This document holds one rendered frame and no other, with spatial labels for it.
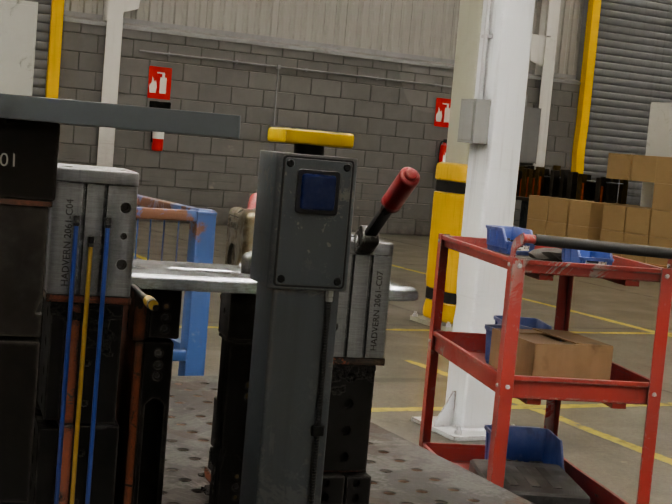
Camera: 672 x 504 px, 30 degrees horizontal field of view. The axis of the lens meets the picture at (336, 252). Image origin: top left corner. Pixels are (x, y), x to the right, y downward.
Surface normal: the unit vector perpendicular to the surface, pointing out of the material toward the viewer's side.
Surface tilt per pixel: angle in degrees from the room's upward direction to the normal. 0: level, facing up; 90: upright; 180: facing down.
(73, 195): 90
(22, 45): 90
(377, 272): 90
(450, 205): 90
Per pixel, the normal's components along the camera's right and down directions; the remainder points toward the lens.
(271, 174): -0.95, -0.06
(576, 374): 0.33, 0.11
